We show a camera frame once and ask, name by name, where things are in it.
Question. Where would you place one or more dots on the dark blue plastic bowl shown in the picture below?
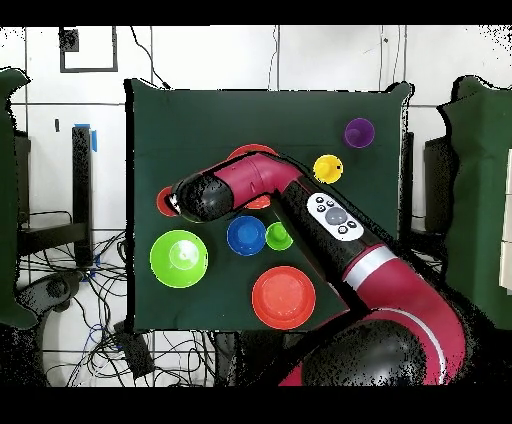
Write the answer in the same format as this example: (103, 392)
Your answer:
(246, 236)

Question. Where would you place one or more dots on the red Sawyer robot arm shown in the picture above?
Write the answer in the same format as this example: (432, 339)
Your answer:
(392, 288)

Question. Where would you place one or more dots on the black metal post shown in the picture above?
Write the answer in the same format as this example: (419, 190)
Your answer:
(408, 180)
(82, 180)

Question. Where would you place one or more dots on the black square frame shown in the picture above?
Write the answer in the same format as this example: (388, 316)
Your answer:
(88, 70)

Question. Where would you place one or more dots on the orange plastic bowl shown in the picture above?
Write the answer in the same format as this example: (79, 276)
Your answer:
(252, 150)
(284, 298)

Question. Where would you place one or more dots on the dark green tablecloth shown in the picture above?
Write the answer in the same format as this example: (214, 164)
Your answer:
(180, 132)

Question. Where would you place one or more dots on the grey pedestal foot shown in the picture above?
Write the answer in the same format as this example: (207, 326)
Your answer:
(56, 288)

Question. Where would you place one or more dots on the orange plastic cup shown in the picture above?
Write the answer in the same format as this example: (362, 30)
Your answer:
(164, 204)

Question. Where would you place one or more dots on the yellow plastic cup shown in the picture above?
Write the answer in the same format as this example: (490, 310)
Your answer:
(326, 170)

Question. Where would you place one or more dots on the purple plastic cup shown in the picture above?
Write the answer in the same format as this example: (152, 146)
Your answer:
(359, 134)

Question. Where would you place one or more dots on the dark green cloth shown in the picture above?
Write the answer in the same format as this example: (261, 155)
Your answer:
(8, 200)
(480, 200)

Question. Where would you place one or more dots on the blue tape strip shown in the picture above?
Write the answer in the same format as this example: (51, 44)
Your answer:
(94, 140)

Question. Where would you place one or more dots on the black power brick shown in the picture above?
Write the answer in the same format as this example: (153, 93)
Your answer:
(136, 352)

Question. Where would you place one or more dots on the green plastic bowl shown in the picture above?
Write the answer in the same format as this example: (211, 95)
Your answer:
(172, 264)

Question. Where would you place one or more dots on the green plastic cup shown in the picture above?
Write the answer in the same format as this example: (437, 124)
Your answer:
(276, 238)

